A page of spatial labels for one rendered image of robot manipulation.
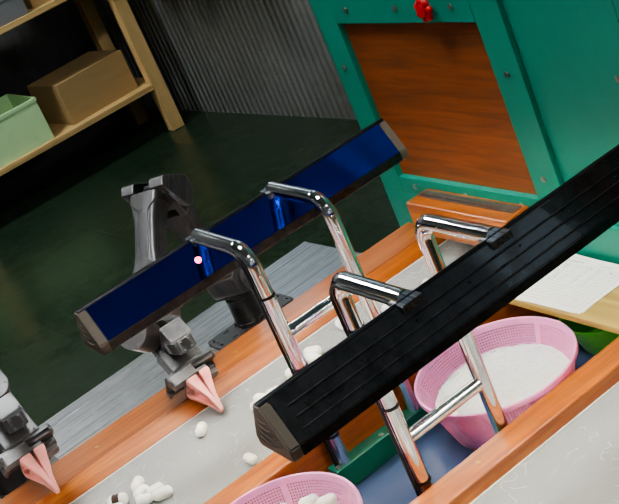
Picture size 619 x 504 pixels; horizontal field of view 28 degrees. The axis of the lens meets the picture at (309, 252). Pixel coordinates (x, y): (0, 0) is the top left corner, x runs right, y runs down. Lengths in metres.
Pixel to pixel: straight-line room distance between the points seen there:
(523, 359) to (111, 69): 5.10
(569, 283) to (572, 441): 0.39
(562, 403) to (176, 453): 0.71
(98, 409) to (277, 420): 1.27
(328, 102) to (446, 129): 3.67
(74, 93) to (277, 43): 1.27
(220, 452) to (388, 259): 0.57
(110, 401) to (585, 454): 1.20
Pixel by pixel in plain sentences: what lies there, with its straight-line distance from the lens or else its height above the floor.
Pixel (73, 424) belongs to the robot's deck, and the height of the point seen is 0.67.
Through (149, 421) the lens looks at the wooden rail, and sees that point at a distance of 2.29.
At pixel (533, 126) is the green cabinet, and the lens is 2.11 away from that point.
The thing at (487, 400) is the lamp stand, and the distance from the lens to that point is 1.83.
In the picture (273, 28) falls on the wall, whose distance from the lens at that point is 6.07.
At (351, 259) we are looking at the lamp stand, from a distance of 1.93.
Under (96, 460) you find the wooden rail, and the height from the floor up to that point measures 0.76.
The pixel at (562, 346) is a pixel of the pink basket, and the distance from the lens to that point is 2.04.
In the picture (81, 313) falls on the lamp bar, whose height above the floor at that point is 1.11.
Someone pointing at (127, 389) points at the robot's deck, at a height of 0.67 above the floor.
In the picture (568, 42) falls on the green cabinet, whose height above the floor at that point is 1.17.
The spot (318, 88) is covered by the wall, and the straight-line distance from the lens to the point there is 6.00.
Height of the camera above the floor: 1.77
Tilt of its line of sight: 22 degrees down
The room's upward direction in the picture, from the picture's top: 24 degrees counter-clockwise
